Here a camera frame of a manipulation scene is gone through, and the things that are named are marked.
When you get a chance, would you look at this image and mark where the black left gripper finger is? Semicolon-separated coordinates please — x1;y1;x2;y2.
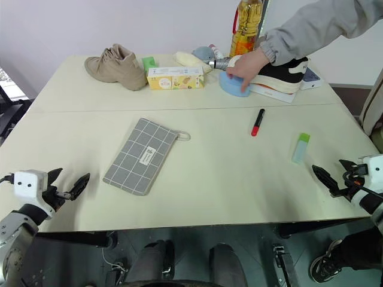
47;167;63;185
69;172;91;201

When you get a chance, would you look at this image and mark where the white tube with red cap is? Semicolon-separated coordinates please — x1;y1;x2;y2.
208;44;224;60

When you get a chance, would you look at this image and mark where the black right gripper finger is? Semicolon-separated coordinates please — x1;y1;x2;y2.
338;159;357;172
311;164;341;199

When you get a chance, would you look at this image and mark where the white box with blue lid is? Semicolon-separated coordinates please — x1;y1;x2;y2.
299;66;324;91

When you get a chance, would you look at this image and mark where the grey checked pouch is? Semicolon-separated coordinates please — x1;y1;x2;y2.
102;117;192;197

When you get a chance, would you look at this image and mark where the bystander's black sneaker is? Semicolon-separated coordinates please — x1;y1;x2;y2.
309;238;345;284

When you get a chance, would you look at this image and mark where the black table frame bar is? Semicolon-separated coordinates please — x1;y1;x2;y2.
35;230;118;248

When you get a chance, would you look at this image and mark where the beige suede boot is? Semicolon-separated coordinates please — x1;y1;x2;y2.
84;43;148;91

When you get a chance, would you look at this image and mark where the translucent stick with green cap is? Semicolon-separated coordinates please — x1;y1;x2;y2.
291;132;311;165

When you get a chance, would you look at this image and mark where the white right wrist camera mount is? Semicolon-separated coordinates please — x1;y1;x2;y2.
357;154;383;194

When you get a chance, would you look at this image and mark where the dark rounded robot leg shape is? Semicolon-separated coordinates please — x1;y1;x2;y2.
208;243;250;287
124;239;176;285

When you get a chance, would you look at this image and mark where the beige chair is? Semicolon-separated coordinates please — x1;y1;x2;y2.
358;68;383;145

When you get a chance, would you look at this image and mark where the bystander's black trouser leg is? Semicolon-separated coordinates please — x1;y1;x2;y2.
334;227;383;271

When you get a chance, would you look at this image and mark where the small green block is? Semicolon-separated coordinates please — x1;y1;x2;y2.
141;56;159;73

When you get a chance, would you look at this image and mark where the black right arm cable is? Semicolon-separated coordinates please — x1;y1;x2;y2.
357;184;383;199

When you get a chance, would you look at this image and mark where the black and white sneaker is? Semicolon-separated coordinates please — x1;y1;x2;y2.
228;54;311;95

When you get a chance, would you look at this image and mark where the black metal floor stand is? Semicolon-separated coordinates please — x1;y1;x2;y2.
271;243;301;287

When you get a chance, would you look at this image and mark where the person's bare hand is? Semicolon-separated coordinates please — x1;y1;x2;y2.
225;47;270;92

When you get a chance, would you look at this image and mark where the cream plush toy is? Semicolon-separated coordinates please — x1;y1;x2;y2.
173;51;212;74

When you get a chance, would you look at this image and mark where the black office chair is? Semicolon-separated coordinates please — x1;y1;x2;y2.
0;83;33;141

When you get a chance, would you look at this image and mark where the flat white and orange box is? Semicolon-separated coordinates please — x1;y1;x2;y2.
249;84;300;104

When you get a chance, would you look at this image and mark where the black marker with red cap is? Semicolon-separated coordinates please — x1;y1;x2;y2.
250;108;266;138

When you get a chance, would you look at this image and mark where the yellow printed cardboard box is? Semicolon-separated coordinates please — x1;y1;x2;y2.
146;66;206;91

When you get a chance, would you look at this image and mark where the blue oval sponge block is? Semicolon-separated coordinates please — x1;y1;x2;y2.
218;71;254;99

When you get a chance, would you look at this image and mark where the yellow cooking oil bottle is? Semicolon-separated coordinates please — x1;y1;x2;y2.
229;0;266;59

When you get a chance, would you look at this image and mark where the grey blue plush toy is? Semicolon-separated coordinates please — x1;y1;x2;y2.
191;45;217;62

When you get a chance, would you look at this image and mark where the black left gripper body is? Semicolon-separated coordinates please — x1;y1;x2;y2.
41;184;73;212

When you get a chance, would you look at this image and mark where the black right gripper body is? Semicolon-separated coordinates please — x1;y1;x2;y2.
337;165;369;204

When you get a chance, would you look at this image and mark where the silver folded umbrella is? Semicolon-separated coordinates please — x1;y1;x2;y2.
208;57;233;71

